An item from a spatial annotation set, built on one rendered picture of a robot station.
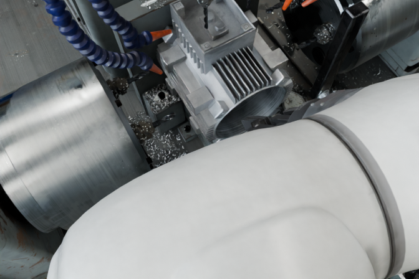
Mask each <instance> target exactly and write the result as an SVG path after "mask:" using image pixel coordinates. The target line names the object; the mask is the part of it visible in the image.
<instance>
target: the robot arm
mask: <svg viewBox="0 0 419 279"><path fill-rule="evenodd" d="M283 113H284V115H272V116H271V117H268V116H253V115H249V116H248V117H246V118H244V119H242V120H241V121H242V123H243V125H244V127H245V129H246V132H245V133H243V134H240V135H237V136H233V137H230V138H227V139H224V140H222V141H219V142H216V143H213V144H211V145H209V146H205V147H204V148H201V149H198V150H196V151H194V152H191V153H189V154H186V155H184V156H182V157H180V158H177V159H175V160H173V161H170V162H169V163H166V164H164V165H162V166H160V167H158V168H155V169H153V170H151V171H149V172H147V173H145V174H143V175H141V176H140V177H138V178H136V179H134V180H132V181H130V182H128V183H127V184H125V185H123V186H122V187H120V188H118V189H117V190H115V191H113V192H112V193H111V194H109V195H108V196H106V197H104V198H103V199H102V200H100V201H99V202H98V203H96V205H94V206H93V207H91V208H90V209H89V210H88V211H87V212H85V213H84V214H83V215H82V216H81V217H80V218H79V219H78V220H77V221H76V222H75V223H74V224H73V225H72V226H71V227H70V228H69V229H68V231H67V233H66V235H65V236H64V239H63V241H62V243H61V245H60V247H59V248H58V249H57V251H56V253H55V254H54V256H53V257H52V260H51V263H50V267H49V271H48V274H47V279H388V278H390V277H393V276H395V275H399V274H401V273H405V272H409V271H412V270H417V269H419V73H414V74H411V75H406V76H402V77H397V78H392V79H390V80H386V81H384V82H379V83H375V84H372V85H369V86H367V87H362V88H357V89H345V90H334V91H333V93H331V94H329V95H327V96H326V97H324V98H317V99H313V100H309V101H307V102H305V103H303V104H301V105H300V106H297V107H292V108H286V109H285V110H284V111H283Z"/></svg>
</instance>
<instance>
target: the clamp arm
mask: <svg viewBox="0 0 419 279"><path fill-rule="evenodd" d="M369 10H370V9H369V8H368V7H367V6H366V5H365V4H364V3H363V2H362V1H359V2H358V3H356V4H354V5H352V6H350V7H348V8H346V9H345V10H344V11H342V13H341V15H340V18H341V20H340V22H339V25H338V27H337V30H336V32H335V34H334V37H333V39H332V42H331V43H330V46H329V49H328V51H327V53H326V55H325V58H324V60H323V63H322V65H321V67H320V68H319V69H317V76H316V78H315V81H314V84H313V86H312V88H311V91H310V93H309V96H310V97H311V99H312V100H313V99H317V98H322V97H320V96H321V95H322V96H323V97H326V96H327V94H328V95H329V94H330V93H329V89H330V87H331V85H332V83H333V81H334V79H335V77H336V75H337V73H338V71H339V69H340V68H341V66H342V64H343V62H344V60H345V58H346V56H347V54H348V52H349V50H350V48H351V46H352V44H353V42H354V40H355V38H356V36H357V34H358V33H359V30H360V28H361V26H362V24H363V23H364V20H365V18H366V17H367V14H368V12H369ZM324 92H327V94H326V93H324Z"/></svg>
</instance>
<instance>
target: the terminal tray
mask: <svg viewBox="0 0 419 279"><path fill-rule="evenodd" d="M177 4H181V7H177V6H176V5H177ZM170 11H171V18H172V24H173V30H174V31H176V34H177V38H178V39H179V38H180V43H181V44H182V43H183V47H184V48H186V51H187V53H188V54H189V53H190V58H191V59H192V58H193V62H194V64H195V63H196V65H197V68H198V69H199V68H200V73H201V74H203V73H204V74H205V75H206V74H207V73H208V72H209V71H210V70H211V64H212V65H213V67H215V65H216V61H217V63H218V64H220V59H222V60H223V61H224V58H225V56H227V58H229V54H231V55H232V56H233V53H234V51H235V52H236V53H237V54H238V50H240V51H241V52H242V49H243V48H244V49H245V50H246V48H247V47H249V49H250V50H251V51H253V44H254V39H255V34H256V28H255V27H254V25H253V24H252V22H251V21H250V20H249V19H248V17H247V16H246V15H245V13H244V12H243V11H242V9H241V8H240V7H239V6H238V4H237V3H236V1H235V0H213V1H212V2H211V4H210V5H209V6H208V29H205V27H204V25H205V22H204V18H205V15H204V12H203V11H204V9H203V7H202V6H201V5H200V4H199V3H198V1H197V0H176V1H174V2H172V3H170ZM245 24H247V25H249V27H248V28H247V29H246V28H244V25H245ZM205 44H209V47H208V48H205V47H204V45H205Z"/></svg>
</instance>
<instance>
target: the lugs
mask: <svg viewBox="0 0 419 279"><path fill-rule="evenodd" d="M167 29H171V34H168V35H166V36H164V37H162V39H163V40H164V41H165V43H168V44H173V43H174V41H175V40H176V38H177V34H176V31H174V30H173V27H172V26H166V27H165V29H164V30H167ZM270 76H271V78H272V79H273V80H274V82H275V83H276V85H282V86H283V85H284V84H285V83H286V82H287V81H288V80H289V79H290V76H288V74H287V73H286V71H285V70H283V69H276V70H275V71H274V72H273V73H272V74H271V75H270ZM280 109H281V108H280V106H278V107H277V108H276V110H275V111H274V112H272V113H271V114H270V116H272V115H275V114H276V113H277V112H278V111H279V110H280ZM229 111H230V109H229V108H228V106H227V104H226V103H225V102H224V100H217V101H215V103H214V104H213V105H212V106H211V107H210V108H209V112H210V113H211V114H212V116H213V118H214V119H221V118H222V117H224V116H225V114H227V112H229ZM222 140H225V139H218V138H217V139H215V140H213V143H216V142H219V141H222Z"/></svg>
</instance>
